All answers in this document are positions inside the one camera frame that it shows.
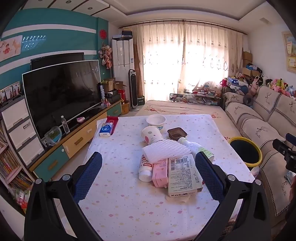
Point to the teal and yellow TV cabinet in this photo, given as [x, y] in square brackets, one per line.
[78, 140]

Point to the red bag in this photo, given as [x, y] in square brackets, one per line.
[121, 96]

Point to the framed photo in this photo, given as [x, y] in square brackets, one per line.
[10, 91]

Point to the white paper cup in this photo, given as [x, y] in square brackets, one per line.
[151, 135]

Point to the cardboard box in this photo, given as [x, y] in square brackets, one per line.
[108, 84]
[247, 55]
[246, 63]
[120, 86]
[247, 72]

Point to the pink handbag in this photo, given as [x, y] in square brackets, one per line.
[223, 83]

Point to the grey neck pillow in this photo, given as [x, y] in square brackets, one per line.
[245, 100]

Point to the wall air vent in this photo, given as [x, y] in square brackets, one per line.
[265, 20]

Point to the white plastic drawer unit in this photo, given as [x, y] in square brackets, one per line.
[23, 132]

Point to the blue tissue pack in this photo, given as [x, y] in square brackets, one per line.
[106, 129]

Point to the floral bed mat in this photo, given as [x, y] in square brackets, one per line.
[173, 109]

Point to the cream embroidered curtains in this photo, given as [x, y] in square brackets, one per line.
[166, 58]

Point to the brown plastic tray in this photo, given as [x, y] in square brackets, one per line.
[177, 134]

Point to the beige carton box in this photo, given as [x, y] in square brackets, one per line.
[183, 178]

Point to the wooden bucket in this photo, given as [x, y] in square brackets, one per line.
[125, 108]

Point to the stack of flat boxes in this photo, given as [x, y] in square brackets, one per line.
[126, 33]

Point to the yellow-rimmed black waste bin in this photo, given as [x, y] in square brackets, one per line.
[245, 153]

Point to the white tall box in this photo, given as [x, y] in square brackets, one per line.
[102, 92]

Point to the patterned rug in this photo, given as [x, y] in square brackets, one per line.
[230, 226]

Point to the pink carton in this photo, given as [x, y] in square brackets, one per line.
[159, 173]

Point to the black box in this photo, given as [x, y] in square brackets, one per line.
[112, 97]

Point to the pink dish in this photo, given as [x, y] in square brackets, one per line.
[80, 119]

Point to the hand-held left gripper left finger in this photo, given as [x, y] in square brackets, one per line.
[89, 177]

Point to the brown curtain rod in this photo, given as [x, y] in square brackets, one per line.
[182, 21]

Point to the rolled bamboo mat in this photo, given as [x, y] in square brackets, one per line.
[138, 69]

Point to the clear water bottle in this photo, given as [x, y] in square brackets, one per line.
[65, 126]

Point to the red round wall decoration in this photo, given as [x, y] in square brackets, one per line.
[103, 33]

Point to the bookshelf with books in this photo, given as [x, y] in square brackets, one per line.
[9, 166]

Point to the white standing air conditioner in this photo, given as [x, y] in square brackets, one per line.
[122, 58]

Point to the plastic bag of greens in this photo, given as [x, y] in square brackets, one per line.
[53, 136]

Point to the blue round cushion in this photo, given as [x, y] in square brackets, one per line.
[244, 90]

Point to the row of plush toys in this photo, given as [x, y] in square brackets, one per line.
[277, 84]

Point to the red box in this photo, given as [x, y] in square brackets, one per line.
[113, 120]

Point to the glass coffee table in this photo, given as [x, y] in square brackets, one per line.
[194, 96]

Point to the white foam sheet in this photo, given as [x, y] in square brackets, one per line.
[165, 150]

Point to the grey tower fan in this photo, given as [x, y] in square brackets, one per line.
[133, 88]

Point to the large curved television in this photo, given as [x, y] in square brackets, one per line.
[60, 97]

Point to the framed wall picture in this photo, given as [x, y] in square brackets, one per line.
[290, 53]

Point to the beige sofa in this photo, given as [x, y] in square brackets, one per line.
[261, 129]

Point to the star-print bag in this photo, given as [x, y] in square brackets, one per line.
[235, 84]

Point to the hanging flower ornament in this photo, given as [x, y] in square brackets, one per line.
[106, 54]

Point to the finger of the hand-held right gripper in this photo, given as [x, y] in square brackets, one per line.
[281, 146]
[291, 138]

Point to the white tube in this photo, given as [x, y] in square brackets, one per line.
[145, 169]

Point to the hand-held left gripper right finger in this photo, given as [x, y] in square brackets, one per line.
[208, 177]

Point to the pastel dotted tablecloth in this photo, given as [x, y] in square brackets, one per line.
[129, 208]

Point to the pile of colourful packets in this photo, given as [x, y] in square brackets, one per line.
[20, 198]

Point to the white bowl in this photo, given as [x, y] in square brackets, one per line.
[156, 120]

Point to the white bottle green label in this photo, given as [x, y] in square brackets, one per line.
[192, 144]

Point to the cartoon wall sticker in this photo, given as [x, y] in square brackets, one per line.
[10, 47]

